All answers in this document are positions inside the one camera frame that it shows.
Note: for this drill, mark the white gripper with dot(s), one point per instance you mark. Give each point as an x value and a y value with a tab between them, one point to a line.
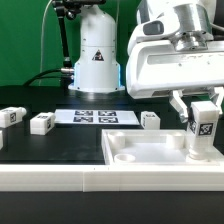
154	69

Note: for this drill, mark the white fiducial marker sheet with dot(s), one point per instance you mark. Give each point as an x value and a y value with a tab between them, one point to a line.
95	117

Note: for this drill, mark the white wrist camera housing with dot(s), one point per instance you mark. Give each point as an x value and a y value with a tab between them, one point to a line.
152	31

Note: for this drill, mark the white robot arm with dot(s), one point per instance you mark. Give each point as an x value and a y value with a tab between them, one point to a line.
96	70

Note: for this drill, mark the white square tabletop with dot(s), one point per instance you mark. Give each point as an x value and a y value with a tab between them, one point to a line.
152	147

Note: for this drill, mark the white fence wall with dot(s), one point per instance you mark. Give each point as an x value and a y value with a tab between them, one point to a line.
87	178

